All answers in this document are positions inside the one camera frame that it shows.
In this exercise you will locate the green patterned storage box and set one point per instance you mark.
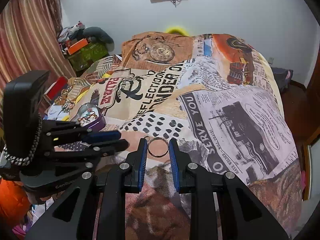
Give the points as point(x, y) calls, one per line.
point(87, 55)

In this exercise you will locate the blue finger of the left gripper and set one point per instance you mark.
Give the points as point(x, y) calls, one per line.
point(97, 137)

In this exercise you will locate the yellow round pillow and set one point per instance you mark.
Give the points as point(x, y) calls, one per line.
point(176, 30)

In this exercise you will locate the striped pink brown curtain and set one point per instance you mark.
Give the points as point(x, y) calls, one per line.
point(29, 32)

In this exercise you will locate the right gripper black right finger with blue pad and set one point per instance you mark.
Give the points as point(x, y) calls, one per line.
point(190, 177)

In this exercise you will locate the dark clothing pile on floor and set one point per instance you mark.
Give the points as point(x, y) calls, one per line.
point(282, 77)

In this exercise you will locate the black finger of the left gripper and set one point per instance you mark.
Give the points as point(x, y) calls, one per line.
point(108, 148)

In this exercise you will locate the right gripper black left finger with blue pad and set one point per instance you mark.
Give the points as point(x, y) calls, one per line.
point(127, 177)

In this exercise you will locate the grey neck pillow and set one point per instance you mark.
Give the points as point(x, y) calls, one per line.
point(98, 35)

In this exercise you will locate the printed newspaper pattern bedspread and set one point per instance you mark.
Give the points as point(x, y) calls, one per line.
point(217, 96)

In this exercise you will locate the striped patchwork cloth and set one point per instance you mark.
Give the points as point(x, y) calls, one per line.
point(105, 65)

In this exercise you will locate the orange bag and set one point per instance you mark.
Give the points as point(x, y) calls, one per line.
point(14, 203)

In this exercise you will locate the yellow cloth strip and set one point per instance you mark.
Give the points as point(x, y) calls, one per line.
point(76, 91)

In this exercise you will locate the red white box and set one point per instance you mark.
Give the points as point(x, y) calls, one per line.
point(55, 89)

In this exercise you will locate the orange shoe box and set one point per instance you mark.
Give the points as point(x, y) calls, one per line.
point(77, 46)

